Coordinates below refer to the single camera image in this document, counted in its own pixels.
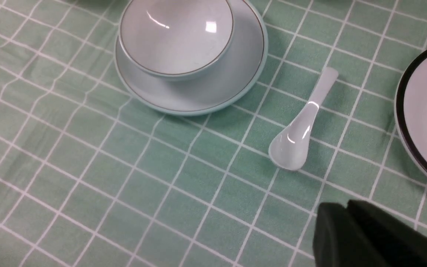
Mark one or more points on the green checkered tablecloth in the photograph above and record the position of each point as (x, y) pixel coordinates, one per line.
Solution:
(92, 177)

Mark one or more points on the plain white ceramic spoon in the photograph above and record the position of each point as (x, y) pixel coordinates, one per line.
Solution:
(289, 149)

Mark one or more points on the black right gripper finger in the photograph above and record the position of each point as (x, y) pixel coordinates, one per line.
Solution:
(362, 235)

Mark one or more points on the pale blue plate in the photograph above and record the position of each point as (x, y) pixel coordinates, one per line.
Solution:
(229, 79)

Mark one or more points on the pale blue shallow bowl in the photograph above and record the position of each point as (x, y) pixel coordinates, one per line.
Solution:
(176, 38)

